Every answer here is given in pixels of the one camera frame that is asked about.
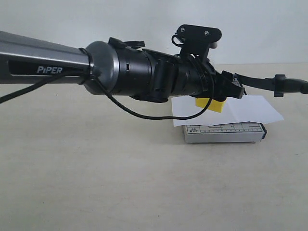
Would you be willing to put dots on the white paper sheet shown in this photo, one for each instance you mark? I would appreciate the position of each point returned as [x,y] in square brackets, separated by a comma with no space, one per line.
[250,108]

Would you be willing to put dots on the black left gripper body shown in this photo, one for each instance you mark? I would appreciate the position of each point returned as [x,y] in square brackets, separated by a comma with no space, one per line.
[200,80]

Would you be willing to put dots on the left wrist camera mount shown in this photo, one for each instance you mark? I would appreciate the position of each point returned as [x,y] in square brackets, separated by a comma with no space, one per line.
[196,40]

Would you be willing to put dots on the black cutter blade arm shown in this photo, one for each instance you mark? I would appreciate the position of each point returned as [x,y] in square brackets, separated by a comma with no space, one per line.
[279,84]

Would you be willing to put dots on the yellow foam cube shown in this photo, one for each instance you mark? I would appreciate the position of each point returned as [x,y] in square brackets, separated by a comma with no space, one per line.
[215,106]

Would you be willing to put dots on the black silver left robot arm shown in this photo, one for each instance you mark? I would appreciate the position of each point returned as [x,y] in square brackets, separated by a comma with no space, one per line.
[117,67]

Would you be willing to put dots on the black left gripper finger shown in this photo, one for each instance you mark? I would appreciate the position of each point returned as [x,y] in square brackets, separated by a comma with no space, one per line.
[235,90]

